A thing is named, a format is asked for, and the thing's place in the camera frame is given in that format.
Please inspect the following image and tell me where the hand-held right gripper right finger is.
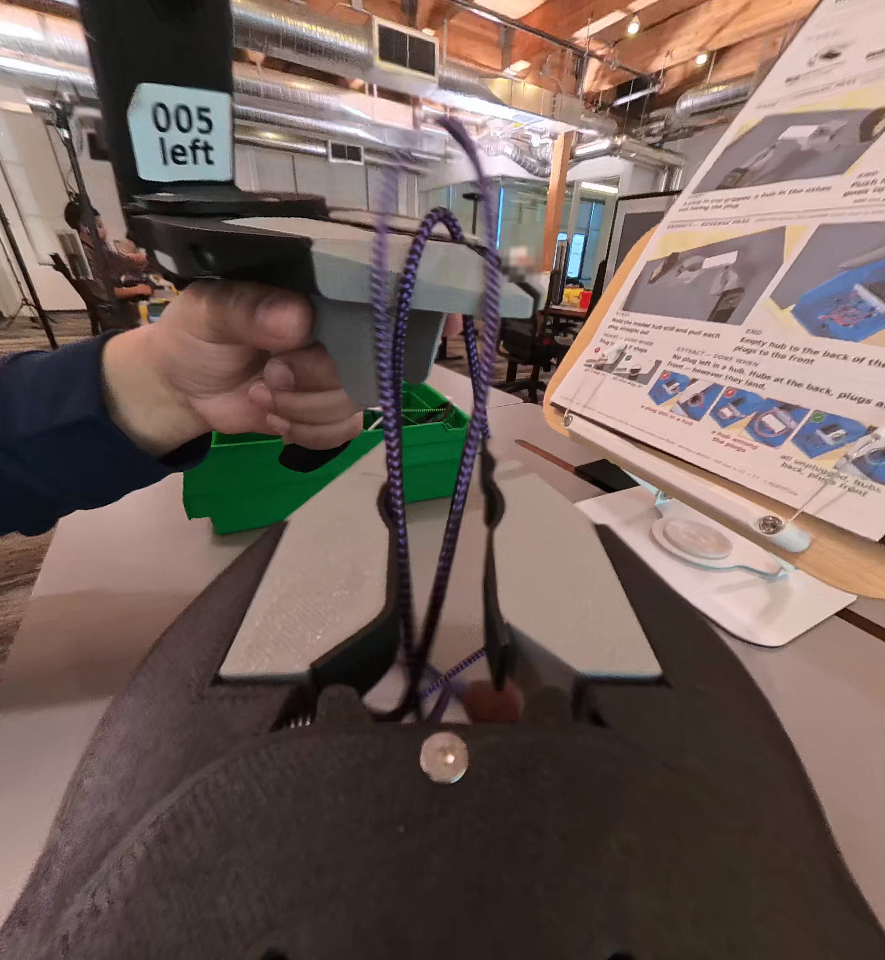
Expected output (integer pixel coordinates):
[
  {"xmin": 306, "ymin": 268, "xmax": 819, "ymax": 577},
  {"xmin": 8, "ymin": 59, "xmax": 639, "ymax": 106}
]
[{"xmin": 478, "ymin": 448, "xmax": 664, "ymax": 693}]

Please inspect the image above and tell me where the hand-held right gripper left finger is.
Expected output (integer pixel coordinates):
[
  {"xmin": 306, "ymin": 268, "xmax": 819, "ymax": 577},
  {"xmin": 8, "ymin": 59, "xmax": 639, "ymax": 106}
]
[{"xmin": 217, "ymin": 448, "xmax": 415, "ymax": 689}]

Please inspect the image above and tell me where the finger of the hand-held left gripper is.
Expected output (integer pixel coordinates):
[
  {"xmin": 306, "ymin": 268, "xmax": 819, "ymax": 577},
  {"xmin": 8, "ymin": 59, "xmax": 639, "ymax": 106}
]
[{"xmin": 228, "ymin": 216, "xmax": 540, "ymax": 320}]

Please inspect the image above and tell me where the green plastic bin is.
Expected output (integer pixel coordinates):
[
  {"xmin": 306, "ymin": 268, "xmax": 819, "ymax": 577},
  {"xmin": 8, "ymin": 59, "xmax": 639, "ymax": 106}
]
[{"xmin": 182, "ymin": 382, "xmax": 472, "ymax": 535}]

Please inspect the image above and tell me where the purple braided usb cable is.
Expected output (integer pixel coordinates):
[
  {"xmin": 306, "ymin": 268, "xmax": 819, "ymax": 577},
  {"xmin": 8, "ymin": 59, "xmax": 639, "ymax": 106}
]
[{"xmin": 367, "ymin": 116, "xmax": 510, "ymax": 725}]

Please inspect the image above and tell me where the person's left forearm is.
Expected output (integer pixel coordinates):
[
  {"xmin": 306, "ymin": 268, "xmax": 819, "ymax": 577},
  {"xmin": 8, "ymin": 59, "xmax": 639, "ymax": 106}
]
[{"xmin": 0, "ymin": 330, "xmax": 211, "ymax": 549}]

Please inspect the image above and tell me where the person's left hand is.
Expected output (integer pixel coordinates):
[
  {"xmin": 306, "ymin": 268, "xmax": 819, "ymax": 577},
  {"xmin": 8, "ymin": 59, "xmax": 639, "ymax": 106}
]
[{"xmin": 101, "ymin": 281, "xmax": 365, "ymax": 459}]

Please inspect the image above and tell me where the black office chair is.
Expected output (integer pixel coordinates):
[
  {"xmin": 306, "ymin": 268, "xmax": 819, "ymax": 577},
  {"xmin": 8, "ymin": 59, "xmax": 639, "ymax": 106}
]
[{"xmin": 501, "ymin": 311, "xmax": 565, "ymax": 402}]

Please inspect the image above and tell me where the printed instruction sheet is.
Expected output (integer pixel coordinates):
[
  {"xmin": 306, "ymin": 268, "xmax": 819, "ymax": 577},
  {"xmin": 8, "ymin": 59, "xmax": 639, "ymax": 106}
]
[{"xmin": 551, "ymin": 0, "xmax": 885, "ymax": 543}]

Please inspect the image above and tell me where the silver duct with vent grilles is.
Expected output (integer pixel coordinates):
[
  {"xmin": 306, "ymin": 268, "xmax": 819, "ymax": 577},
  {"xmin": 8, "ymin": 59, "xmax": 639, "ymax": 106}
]
[{"xmin": 0, "ymin": 0, "xmax": 751, "ymax": 174}]

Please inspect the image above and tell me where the wooden support post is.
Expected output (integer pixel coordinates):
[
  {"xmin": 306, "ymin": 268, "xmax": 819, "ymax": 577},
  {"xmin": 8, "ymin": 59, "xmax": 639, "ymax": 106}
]
[{"xmin": 543, "ymin": 131, "xmax": 576, "ymax": 273}]

